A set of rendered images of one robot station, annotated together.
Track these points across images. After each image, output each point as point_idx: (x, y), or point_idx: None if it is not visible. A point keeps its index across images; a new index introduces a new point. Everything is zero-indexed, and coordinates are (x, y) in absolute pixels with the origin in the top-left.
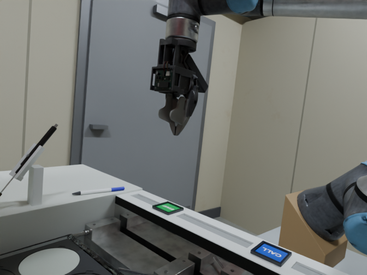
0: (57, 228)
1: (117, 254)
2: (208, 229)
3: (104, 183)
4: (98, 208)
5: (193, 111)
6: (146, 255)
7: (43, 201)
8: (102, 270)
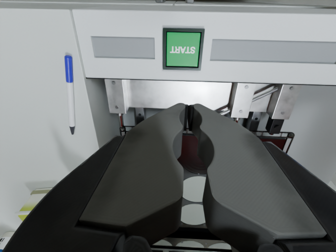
0: (108, 138)
1: (169, 104)
2: (269, 52)
3: (20, 62)
4: (96, 101)
5: (292, 162)
6: (191, 83)
7: (83, 160)
8: (193, 138)
